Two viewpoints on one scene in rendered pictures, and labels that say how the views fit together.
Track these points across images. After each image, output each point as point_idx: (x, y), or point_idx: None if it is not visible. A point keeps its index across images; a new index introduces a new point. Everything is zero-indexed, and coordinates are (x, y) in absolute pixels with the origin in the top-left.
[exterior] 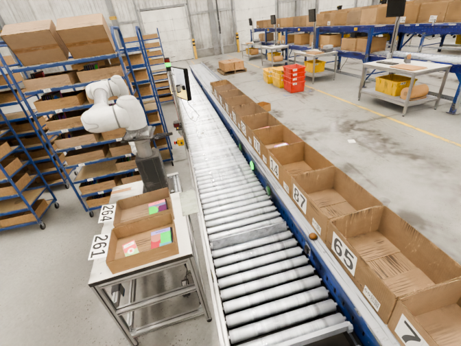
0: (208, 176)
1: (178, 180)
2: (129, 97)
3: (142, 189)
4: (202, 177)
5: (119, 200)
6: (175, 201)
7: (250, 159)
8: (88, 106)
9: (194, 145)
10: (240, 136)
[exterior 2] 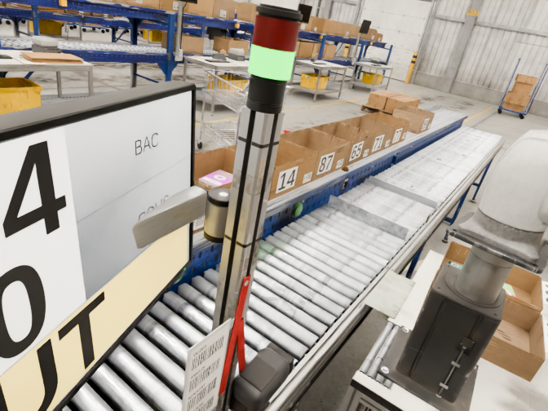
0: (311, 302)
1: (373, 351)
2: (542, 130)
3: (472, 404)
4: (324, 311)
5: (540, 357)
6: (412, 311)
7: (206, 260)
8: None
9: None
10: None
